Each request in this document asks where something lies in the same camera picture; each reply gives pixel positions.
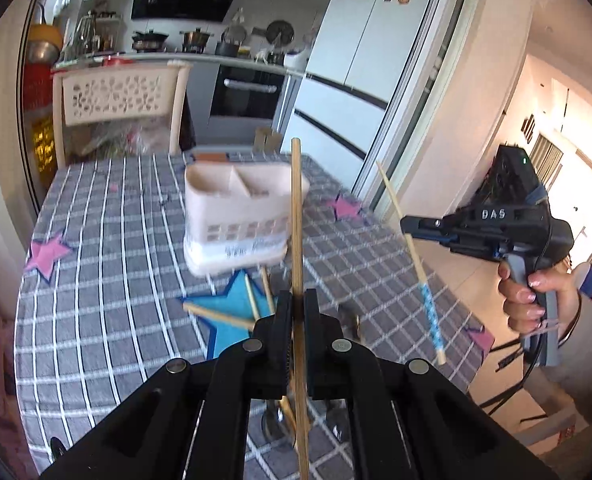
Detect blue patterned wooden chopstick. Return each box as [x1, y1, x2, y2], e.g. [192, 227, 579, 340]
[376, 162, 446, 365]

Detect plain wooden chopstick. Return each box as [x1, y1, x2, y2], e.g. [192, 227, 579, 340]
[291, 138, 309, 479]

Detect right hand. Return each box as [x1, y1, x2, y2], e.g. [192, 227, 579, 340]
[497, 262, 581, 340]

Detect wooden chopstick on table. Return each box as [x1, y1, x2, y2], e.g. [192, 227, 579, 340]
[259, 266, 275, 314]
[183, 302, 255, 332]
[244, 274, 261, 322]

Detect metal spoon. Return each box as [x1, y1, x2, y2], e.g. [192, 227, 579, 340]
[261, 400, 296, 450]

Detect beige plastic utensil holder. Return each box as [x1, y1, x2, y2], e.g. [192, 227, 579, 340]
[183, 162, 291, 278]

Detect white refrigerator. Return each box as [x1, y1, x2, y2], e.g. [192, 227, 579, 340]
[282, 0, 431, 190]

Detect grey checked tablecloth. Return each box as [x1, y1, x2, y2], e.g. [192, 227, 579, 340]
[13, 148, 498, 480]

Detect black built-in oven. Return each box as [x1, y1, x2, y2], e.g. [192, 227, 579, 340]
[210, 65, 285, 119]

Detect black pot with lid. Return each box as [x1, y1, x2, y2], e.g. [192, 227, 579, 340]
[215, 24, 247, 58]

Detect steel cooking pot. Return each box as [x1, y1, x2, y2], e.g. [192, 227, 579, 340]
[180, 27, 211, 53]

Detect beige plastic chair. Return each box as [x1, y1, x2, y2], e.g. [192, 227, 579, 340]
[52, 60, 192, 169]

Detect black wok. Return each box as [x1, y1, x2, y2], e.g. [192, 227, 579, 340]
[132, 30, 168, 53]

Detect red plastic basket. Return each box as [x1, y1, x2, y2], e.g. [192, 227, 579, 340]
[22, 63, 53, 112]

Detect yellow and steel bowls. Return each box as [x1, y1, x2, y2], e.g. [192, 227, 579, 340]
[26, 24, 63, 66]

